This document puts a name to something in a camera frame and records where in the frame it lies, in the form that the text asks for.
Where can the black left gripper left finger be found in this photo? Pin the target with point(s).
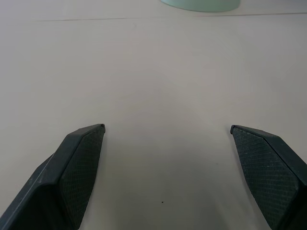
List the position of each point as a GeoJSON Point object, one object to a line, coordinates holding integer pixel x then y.
{"type": "Point", "coordinates": [60, 182]}

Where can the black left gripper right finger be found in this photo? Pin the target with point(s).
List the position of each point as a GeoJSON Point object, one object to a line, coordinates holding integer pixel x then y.
{"type": "Point", "coordinates": [271, 172]}

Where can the pale green round object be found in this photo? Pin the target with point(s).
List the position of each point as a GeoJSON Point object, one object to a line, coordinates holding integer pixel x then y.
{"type": "Point", "coordinates": [200, 4]}

